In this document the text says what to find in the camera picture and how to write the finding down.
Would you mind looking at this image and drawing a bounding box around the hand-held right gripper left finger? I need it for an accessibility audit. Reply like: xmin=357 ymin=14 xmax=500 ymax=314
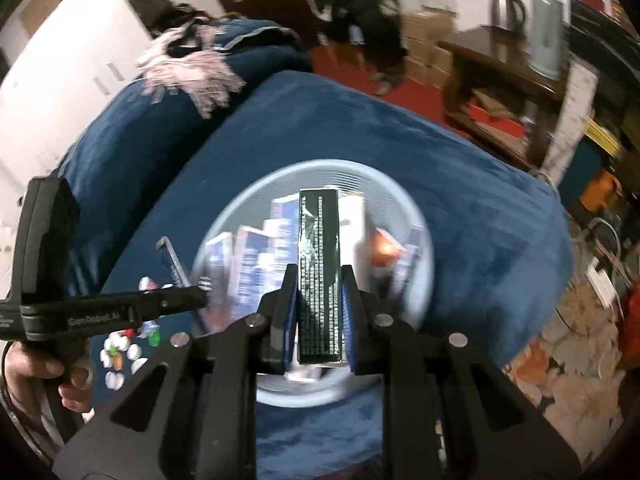
xmin=52 ymin=263 xmax=301 ymax=480

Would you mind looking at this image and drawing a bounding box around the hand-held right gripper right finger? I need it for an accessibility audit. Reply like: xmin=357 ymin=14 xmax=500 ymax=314
xmin=340 ymin=265 xmax=582 ymax=480

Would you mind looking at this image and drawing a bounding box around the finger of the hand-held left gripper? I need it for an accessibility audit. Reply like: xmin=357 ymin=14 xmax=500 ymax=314
xmin=131 ymin=284 xmax=209 ymax=321

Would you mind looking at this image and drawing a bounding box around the black glossy printed box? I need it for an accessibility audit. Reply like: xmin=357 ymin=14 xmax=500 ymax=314
xmin=296 ymin=188 xmax=347 ymax=365

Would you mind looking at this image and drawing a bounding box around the light blue mesh basket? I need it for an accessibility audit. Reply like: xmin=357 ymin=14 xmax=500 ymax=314
xmin=192 ymin=159 xmax=434 ymax=409

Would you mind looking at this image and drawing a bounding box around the person's left forearm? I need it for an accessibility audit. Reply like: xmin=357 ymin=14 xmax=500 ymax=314
xmin=7 ymin=400 xmax=85 ymax=463

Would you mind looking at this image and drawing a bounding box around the person's left hand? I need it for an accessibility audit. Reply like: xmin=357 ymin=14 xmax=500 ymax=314
xmin=2 ymin=341 xmax=96 ymax=416

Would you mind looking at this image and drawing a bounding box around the small blue white ointment box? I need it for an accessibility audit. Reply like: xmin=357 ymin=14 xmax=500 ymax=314
xmin=204 ymin=232 xmax=235 ymax=292

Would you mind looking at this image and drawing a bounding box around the pile of colourful bottle caps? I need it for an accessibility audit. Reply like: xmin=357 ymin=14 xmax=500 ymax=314
xmin=100 ymin=276 xmax=164 ymax=392

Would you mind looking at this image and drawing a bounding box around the dark blue duvet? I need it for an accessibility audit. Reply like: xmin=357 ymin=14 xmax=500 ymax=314
xmin=55 ymin=19 xmax=314 ymax=198

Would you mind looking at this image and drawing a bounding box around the blue plush bedspread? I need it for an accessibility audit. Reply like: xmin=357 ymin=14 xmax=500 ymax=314
xmin=75 ymin=70 xmax=577 ymax=480

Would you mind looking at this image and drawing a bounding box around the white wardrobe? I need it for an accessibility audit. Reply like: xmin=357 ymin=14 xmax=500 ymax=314
xmin=0 ymin=0 xmax=157 ymax=184

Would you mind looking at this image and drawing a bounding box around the patterned floor mat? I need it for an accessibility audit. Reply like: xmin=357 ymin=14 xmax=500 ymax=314
xmin=500 ymin=280 xmax=640 ymax=463

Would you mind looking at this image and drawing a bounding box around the pink fringed scarf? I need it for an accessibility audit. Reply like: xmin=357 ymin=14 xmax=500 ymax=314
xmin=135 ymin=16 xmax=247 ymax=117

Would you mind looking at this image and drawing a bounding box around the white power strip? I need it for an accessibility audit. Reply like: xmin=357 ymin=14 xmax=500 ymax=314
xmin=584 ymin=264 xmax=617 ymax=307

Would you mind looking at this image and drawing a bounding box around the stack of cardboard boxes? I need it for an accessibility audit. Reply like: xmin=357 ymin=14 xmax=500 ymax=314
xmin=399 ymin=7 xmax=457 ymax=89

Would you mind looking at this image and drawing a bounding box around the dark wooden table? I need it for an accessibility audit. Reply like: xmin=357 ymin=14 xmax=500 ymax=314
xmin=436 ymin=26 xmax=572 ymax=172

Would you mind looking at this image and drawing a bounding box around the white measuring strip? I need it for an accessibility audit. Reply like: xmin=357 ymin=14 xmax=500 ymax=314
xmin=541 ymin=59 xmax=599 ymax=182

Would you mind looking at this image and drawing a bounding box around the pile of dark clothes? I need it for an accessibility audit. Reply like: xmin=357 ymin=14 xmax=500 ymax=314
xmin=306 ymin=0 xmax=412 ymax=97

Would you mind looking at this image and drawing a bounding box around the steel electric kettle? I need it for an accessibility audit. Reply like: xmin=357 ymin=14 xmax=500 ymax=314
xmin=487 ymin=0 xmax=529 ymax=37

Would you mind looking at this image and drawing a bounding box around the grey green thermos flask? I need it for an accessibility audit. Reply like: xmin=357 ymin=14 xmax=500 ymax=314
xmin=527 ymin=0 xmax=569 ymax=79

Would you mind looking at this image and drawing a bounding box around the dark flat screen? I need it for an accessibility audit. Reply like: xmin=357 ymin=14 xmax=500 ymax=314
xmin=566 ymin=0 xmax=640 ymax=79

